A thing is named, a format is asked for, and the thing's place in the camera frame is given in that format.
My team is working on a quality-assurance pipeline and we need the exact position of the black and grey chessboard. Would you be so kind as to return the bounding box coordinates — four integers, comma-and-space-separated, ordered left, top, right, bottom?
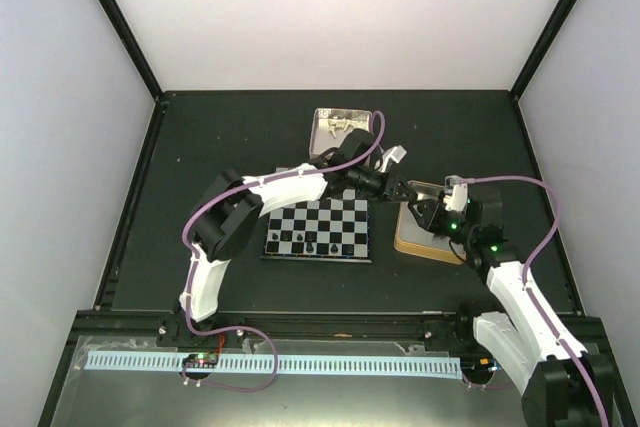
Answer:
262, 189, 371, 263

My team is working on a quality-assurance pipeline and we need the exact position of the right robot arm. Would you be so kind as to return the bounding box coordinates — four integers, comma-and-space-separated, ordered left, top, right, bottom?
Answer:
407, 184, 614, 426

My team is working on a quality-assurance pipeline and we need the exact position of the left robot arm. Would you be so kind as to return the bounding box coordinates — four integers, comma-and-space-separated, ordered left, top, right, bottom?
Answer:
179, 129, 421, 346

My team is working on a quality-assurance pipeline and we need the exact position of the pile of white chess pieces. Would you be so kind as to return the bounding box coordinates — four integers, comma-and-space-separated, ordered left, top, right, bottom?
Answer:
327, 118, 351, 139

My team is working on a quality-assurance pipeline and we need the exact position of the small green circuit board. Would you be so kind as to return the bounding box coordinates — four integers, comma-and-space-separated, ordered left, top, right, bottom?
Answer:
182, 353, 219, 369

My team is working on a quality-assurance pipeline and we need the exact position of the yellow tin tray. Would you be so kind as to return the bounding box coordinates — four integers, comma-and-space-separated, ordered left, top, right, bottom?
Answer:
394, 203, 466, 265

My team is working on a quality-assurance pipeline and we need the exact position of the pink tin tray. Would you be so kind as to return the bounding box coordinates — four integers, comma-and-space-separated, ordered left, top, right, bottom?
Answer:
309, 108, 373, 159

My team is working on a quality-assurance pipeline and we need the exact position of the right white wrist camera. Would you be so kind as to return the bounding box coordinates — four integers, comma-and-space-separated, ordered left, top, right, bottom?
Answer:
443, 175, 469, 212

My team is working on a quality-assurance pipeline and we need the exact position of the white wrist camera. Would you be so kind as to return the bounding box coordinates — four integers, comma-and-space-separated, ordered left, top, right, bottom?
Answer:
375, 145, 407, 173
443, 175, 469, 212

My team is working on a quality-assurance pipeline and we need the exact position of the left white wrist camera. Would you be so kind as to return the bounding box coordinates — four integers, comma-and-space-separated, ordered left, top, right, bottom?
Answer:
375, 145, 407, 173

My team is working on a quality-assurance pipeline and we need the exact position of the light blue slotted cable duct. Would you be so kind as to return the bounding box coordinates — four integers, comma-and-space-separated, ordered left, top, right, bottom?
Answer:
84, 351, 463, 380

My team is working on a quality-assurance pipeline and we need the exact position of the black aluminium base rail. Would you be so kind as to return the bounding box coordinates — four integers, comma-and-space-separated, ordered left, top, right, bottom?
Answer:
69, 311, 479, 352

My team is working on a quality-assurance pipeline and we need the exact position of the right black frame post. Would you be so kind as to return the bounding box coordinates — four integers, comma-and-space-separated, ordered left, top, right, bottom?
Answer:
510, 0, 578, 101

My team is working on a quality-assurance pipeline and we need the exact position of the black frame post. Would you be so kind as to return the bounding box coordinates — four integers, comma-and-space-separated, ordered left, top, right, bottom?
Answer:
98, 0, 163, 100
510, 0, 578, 101

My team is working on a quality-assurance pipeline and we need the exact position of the left black frame post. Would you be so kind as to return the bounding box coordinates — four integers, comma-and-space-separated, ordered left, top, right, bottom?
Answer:
98, 0, 163, 100

